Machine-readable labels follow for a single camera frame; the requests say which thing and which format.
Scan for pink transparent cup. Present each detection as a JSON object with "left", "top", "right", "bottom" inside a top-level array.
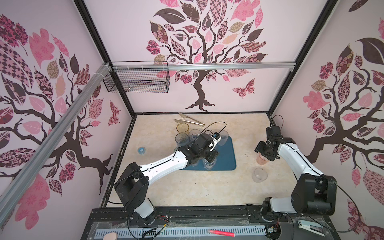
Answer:
[{"left": 257, "top": 153, "right": 270, "bottom": 166}]

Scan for clear glass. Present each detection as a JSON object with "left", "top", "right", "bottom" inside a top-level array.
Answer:
[
  {"left": 203, "top": 158, "right": 217, "bottom": 171},
  {"left": 189, "top": 129, "right": 201, "bottom": 141},
  {"left": 218, "top": 130, "right": 229, "bottom": 146}
]

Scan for tall blue frosted cup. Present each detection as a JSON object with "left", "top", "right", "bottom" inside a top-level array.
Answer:
[{"left": 175, "top": 133, "right": 189, "bottom": 147}]

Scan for yellow transparent cup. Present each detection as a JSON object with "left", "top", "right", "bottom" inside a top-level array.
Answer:
[{"left": 176, "top": 123, "right": 190, "bottom": 134}]

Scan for teal plastic tray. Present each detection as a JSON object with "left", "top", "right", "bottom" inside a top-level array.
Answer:
[{"left": 182, "top": 137, "right": 237, "bottom": 171}]

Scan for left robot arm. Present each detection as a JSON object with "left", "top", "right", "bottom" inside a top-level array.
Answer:
[{"left": 113, "top": 133, "right": 222, "bottom": 219}]

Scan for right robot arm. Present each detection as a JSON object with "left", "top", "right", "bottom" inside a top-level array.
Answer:
[{"left": 255, "top": 126, "right": 337, "bottom": 216}]

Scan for clear glass near right arm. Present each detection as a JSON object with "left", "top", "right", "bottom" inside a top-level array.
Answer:
[{"left": 252, "top": 168, "right": 268, "bottom": 183}]

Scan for metal serving tongs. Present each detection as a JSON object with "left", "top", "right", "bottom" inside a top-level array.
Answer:
[{"left": 174, "top": 113, "right": 205, "bottom": 127}]

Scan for pink marker pen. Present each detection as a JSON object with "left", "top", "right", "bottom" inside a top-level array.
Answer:
[{"left": 208, "top": 230, "right": 236, "bottom": 238}]

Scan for white stapler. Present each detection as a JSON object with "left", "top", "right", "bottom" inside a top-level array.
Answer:
[{"left": 298, "top": 220, "right": 325, "bottom": 237}]

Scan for round beige sponge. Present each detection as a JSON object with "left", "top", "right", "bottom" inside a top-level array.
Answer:
[{"left": 103, "top": 233, "right": 119, "bottom": 240}]

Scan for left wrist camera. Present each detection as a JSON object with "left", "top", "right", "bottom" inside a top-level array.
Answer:
[{"left": 210, "top": 132, "right": 222, "bottom": 149}]

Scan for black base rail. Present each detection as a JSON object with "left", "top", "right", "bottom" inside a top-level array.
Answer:
[{"left": 89, "top": 204, "right": 325, "bottom": 224}]

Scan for black wire basket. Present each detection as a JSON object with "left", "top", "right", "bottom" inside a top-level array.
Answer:
[{"left": 103, "top": 60, "right": 171, "bottom": 94}]

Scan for grey slotted cable duct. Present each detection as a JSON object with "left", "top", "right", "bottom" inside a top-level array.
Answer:
[{"left": 93, "top": 226, "right": 266, "bottom": 240}]

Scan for aluminium rail back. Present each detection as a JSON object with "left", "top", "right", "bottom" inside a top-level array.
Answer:
[{"left": 113, "top": 62, "right": 296, "bottom": 71}]

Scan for aluminium rail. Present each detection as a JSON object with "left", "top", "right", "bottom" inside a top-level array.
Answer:
[
  {"left": 113, "top": 62, "right": 296, "bottom": 71},
  {"left": 1, "top": 63, "right": 111, "bottom": 224}
]

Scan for aluminium rail left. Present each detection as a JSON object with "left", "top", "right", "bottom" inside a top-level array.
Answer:
[{"left": 1, "top": 63, "right": 111, "bottom": 224}]

